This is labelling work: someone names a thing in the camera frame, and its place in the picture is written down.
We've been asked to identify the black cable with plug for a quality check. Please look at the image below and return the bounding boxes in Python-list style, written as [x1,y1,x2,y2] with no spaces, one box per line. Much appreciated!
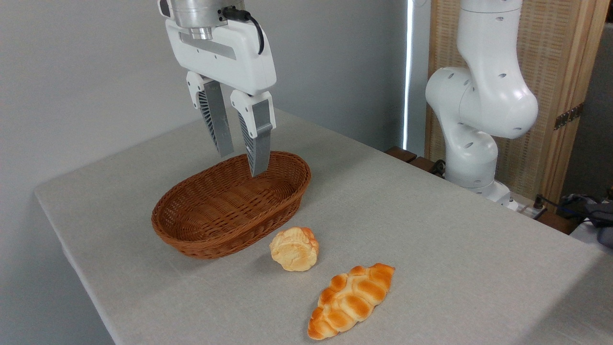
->
[520,194,568,220]

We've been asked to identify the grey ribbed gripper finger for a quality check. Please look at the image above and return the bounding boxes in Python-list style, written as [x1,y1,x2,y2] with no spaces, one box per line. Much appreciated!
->
[230,90,276,178]
[187,71,234,158]

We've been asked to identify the dark grey bag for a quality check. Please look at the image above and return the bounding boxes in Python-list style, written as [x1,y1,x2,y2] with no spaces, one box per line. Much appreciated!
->
[560,193,613,249]

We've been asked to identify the brown wooden block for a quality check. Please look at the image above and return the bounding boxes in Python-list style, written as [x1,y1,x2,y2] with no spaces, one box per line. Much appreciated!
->
[409,156,446,179]
[385,146,418,163]
[536,211,581,235]

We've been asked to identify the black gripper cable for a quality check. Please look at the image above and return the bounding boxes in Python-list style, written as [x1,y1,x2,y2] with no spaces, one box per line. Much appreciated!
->
[221,6,265,55]

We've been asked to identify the long braided bread loaf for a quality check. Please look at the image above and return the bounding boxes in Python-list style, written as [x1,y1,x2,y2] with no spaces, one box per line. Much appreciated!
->
[307,263,396,341]

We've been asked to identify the grey fabric tablecloth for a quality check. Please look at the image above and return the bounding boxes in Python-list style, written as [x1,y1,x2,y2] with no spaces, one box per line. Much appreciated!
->
[34,109,613,345]

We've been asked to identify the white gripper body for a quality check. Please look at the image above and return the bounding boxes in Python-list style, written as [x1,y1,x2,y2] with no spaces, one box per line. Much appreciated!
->
[165,19,277,95]

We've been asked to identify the woven wooden folding screen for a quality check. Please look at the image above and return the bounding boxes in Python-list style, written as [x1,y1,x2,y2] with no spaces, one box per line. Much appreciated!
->
[425,0,611,207]

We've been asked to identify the metal screen hinge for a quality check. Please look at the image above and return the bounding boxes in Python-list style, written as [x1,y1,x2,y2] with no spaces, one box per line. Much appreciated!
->
[554,103,584,130]

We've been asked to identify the brown oval wicker basket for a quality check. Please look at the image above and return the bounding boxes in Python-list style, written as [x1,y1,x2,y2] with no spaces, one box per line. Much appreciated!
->
[151,151,312,260]

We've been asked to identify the round knotted bread roll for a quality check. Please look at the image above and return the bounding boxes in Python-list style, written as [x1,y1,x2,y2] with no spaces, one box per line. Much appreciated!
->
[269,227,320,272]

